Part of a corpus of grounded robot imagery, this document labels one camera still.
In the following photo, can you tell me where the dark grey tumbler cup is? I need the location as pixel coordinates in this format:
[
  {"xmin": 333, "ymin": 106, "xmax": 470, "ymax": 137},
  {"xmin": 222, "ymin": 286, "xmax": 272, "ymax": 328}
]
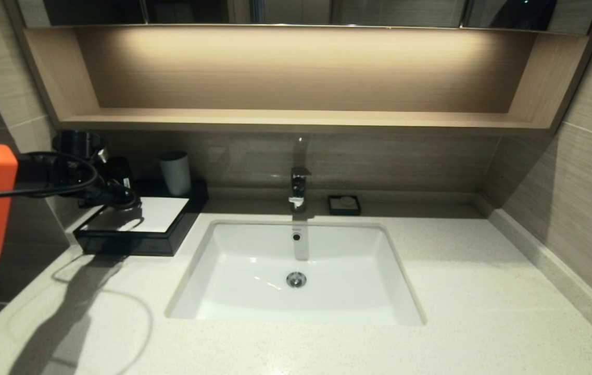
[{"xmin": 102, "ymin": 156, "xmax": 136, "ymax": 194}]

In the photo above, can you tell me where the black box drawer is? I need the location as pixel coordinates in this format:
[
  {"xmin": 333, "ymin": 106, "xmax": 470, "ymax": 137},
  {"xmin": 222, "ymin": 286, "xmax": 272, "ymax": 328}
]
[{"xmin": 76, "ymin": 232, "xmax": 174, "ymax": 257}]

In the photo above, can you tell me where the black amenity drawer box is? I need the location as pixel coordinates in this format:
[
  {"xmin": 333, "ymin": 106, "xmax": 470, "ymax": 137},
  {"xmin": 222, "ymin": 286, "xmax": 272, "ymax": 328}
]
[{"xmin": 73, "ymin": 179, "xmax": 210, "ymax": 257}]

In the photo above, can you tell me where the white card panel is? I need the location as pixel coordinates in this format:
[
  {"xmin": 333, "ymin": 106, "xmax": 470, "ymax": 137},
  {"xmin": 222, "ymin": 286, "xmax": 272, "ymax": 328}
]
[{"xmin": 85, "ymin": 196, "xmax": 191, "ymax": 233}]

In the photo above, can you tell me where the pale grey cup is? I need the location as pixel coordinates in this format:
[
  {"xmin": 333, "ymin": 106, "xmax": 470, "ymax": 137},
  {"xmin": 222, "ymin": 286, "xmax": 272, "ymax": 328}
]
[{"xmin": 159, "ymin": 151, "xmax": 193, "ymax": 197}]

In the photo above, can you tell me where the chrome basin faucet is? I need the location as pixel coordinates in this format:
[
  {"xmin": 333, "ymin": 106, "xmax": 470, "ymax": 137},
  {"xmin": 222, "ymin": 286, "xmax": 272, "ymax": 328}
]
[{"xmin": 288, "ymin": 167, "xmax": 312, "ymax": 213}]

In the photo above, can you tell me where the black soap dish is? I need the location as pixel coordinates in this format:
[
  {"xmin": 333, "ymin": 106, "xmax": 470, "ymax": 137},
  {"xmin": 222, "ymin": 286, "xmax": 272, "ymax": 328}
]
[{"xmin": 327, "ymin": 195, "xmax": 361, "ymax": 216}]

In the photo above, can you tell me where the white ceramic sink basin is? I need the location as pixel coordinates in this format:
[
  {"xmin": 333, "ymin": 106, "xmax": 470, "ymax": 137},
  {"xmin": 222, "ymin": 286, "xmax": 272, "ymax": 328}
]
[{"xmin": 166, "ymin": 219, "xmax": 425, "ymax": 326}]

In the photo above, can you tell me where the wooden wall shelf niche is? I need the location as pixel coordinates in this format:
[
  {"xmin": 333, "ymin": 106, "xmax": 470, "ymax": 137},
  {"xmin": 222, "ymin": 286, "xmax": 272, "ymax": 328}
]
[{"xmin": 25, "ymin": 26, "xmax": 589, "ymax": 136}]

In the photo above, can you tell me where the mirrored wall cabinet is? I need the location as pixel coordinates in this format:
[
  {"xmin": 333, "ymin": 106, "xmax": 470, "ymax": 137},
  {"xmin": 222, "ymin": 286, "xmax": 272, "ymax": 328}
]
[{"xmin": 17, "ymin": 0, "xmax": 592, "ymax": 36}]

